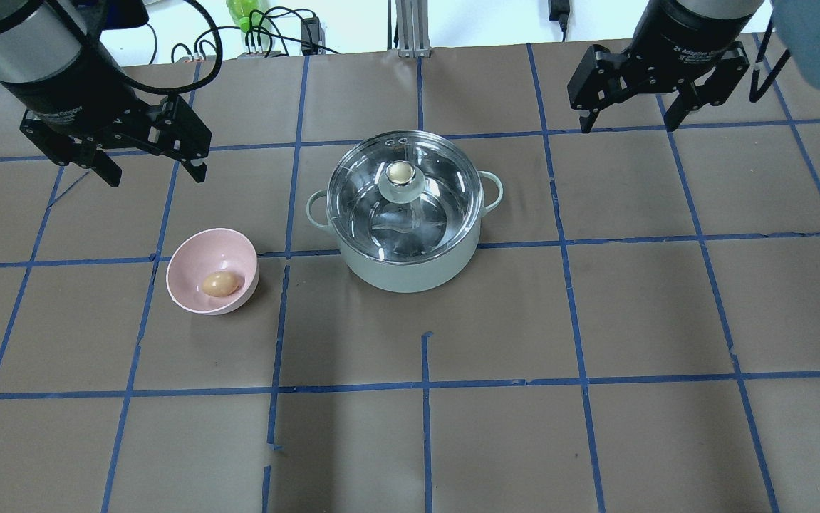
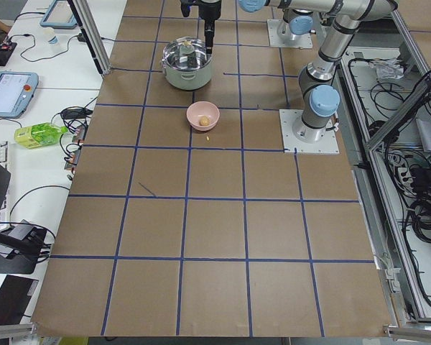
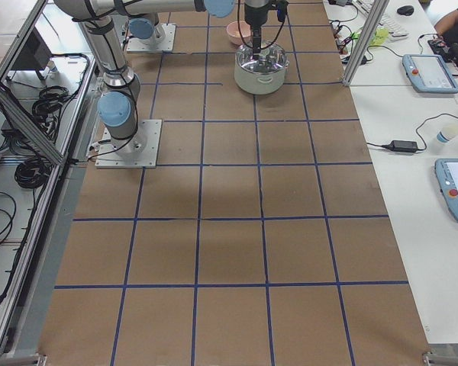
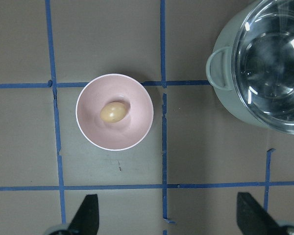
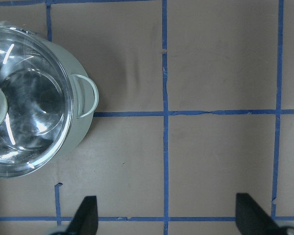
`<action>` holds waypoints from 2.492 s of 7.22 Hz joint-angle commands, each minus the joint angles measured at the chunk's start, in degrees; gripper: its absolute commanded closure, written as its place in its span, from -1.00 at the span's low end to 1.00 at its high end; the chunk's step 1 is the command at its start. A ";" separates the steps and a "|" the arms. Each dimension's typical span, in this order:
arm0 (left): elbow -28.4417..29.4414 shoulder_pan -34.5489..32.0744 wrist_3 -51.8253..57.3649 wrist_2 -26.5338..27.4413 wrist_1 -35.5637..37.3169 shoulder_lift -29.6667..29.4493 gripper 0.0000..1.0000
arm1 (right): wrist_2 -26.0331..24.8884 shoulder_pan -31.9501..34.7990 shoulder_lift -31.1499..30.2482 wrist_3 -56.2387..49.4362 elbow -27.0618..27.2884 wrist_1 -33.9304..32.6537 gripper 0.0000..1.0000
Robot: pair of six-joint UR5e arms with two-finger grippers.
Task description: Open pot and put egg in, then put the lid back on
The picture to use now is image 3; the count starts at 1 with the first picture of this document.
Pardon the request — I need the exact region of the pink bowl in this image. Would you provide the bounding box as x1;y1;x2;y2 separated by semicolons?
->
226;21;251;45

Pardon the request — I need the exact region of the black gripper over pot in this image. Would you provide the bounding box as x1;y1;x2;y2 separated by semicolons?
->
244;0;289;59

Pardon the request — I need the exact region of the upper blue teach pendant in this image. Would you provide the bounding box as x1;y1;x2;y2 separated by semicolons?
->
402;54;458;94

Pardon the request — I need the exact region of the white cooking pot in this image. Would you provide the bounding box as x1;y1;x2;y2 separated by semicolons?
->
234;43;289;95

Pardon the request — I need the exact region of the black computer mouse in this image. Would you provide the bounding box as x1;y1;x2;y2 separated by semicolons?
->
396;5;414;16

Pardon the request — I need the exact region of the paper cup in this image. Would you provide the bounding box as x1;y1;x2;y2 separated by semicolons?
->
436;124;458;143

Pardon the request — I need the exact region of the brown grid table mat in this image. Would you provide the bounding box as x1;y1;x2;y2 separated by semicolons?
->
39;1;427;365

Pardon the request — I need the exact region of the aluminium frame post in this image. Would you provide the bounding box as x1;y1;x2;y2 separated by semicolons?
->
342;0;389;86

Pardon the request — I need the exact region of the black power adapter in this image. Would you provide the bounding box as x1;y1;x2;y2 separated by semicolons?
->
381;140;420;153

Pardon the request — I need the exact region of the white keyboard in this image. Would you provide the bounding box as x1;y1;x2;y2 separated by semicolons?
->
353;0;409;40

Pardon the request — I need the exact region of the glass pot lid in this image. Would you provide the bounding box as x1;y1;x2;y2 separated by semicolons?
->
235;43;289;74

